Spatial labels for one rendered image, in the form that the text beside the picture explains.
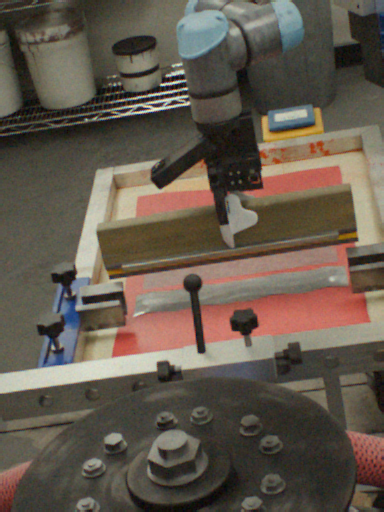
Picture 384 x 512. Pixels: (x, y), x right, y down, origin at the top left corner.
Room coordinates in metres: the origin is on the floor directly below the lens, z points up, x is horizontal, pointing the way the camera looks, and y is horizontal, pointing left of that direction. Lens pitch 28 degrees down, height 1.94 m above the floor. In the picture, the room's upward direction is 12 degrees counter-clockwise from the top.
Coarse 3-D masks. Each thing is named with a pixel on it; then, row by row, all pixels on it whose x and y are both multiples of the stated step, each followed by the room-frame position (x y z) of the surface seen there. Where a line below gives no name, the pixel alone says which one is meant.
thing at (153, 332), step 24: (168, 192) 2.18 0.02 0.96; (192, 192) 2.15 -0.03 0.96; (216, 264) 1.83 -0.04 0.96; (144, 288) 1.80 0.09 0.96; (168, 288) 1.78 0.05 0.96; (168, 312) 1.70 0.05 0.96; (216, 312) 1.67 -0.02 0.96; (120, 336) 1.66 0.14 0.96; (144, 336) 1.64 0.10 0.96; (168, 336) 1.63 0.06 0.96; (192, 336) 1.61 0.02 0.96; (216, 336) 1.60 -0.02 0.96
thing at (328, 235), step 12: (276, 240) 1.65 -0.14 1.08; (288, 240) 1.64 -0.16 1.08; (300, 240) 1.63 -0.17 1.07; (312, 240) 1.63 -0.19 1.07; (324, 240) 1.63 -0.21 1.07; (192, 252) 1.67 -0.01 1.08; (204, 252) 1.66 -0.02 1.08; (216, 252) 1.65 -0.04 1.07; (228, 252) 1.65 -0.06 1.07; (240, 252) 1.65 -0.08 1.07; (132, 264) 1.67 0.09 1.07; (144, 264) 1.67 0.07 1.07; (156, 264) 1.66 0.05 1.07; (168, 264) 1.66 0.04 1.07
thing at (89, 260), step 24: (264, 144) 2.23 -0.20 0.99; (288, 144) 2.21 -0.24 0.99; (312, 144) 2.19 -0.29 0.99; (336, 144) 2.19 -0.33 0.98; (360, 144) 2.18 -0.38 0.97; (120, 168) 2.27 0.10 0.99; (144, 168) 2.24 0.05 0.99; (192, 168) 2.22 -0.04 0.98; (96, 192) 2.17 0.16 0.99; (96, 216) 2.06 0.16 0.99; (96, 240) 1.96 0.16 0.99; (96, 264) 1.88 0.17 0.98
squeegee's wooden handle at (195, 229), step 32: (320, 192) 1.65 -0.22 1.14; (128, 224) 1.68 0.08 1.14; (160, 224) 1.67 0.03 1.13; (192, 224) 1.67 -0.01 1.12; (256, 224) 1.65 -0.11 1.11; (288, 224) 1.65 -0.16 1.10; (320, 224) 1.64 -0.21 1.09; (352, 224) 1.64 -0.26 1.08; (128, 256) 1.68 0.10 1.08; (160, 256) 1.68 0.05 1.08
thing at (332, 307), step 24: (336, 168) 2.12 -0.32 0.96; (264, 192) 2.08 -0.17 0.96; (288, 192) 2.06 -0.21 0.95; (240, 264) 1.82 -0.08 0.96; (264, 264) 1.80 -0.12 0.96; (288, 264) 1.78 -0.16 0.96; (312, 264) 1.76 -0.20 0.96; (336, 264) 1.75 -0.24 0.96; (336, 288) 1.67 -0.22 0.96; (264, 312) 1.64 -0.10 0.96; (288, 312) 1.63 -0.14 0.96; (312, 312) 1.61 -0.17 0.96; (336, 312) 1.60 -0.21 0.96; (360, 312) 1.58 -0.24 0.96; (240, 336) 1.58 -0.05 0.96
